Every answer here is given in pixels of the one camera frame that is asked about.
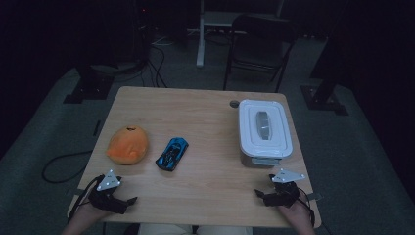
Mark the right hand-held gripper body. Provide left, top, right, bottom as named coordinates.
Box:
left=263, top=168, right=306, bottom=209

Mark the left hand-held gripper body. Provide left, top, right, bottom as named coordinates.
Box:
left=87, top=168, right=129, bottom=215

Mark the clear plastic container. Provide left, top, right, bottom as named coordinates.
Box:
left=240, top=152, right=289, bottom=169

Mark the orange plush toy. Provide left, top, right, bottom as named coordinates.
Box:
left=106, top=125, right=150, bottom=165

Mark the blue toy car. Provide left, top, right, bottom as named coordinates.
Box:
left=155, top=136, right=190, bottom=172

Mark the white container lid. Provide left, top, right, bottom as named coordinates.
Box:
left=238, top=99, right=294, bottom=160

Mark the person's left hand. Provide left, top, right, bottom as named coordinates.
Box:
left=75, top=201, right=112, bottom=227

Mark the person's right hand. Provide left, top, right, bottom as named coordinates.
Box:
left=277, top=198, right=316, bottom=228

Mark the black stand base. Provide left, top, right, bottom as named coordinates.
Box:
left=63, top=65, right=115, bottom=105
left=300, top=85, right=349, bottom=117

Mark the black folding chair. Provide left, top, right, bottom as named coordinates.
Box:
left=223, top=13, right=300, bottom=93

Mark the dark equipment tower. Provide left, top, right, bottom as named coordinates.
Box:
left=131, top=0, right=154, bottom=64

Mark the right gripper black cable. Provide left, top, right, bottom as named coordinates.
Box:
left=297, top=187, right=317, bottom=228

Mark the black looped floor cable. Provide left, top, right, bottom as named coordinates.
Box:
left=41, top=150, right=94, bottom=184

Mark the black cable bundle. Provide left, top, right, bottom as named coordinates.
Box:
left=140, top=45, right=169, bottom=89

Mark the white desk frame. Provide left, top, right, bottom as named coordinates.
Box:
left=196, top=0, right=285, bottom=69

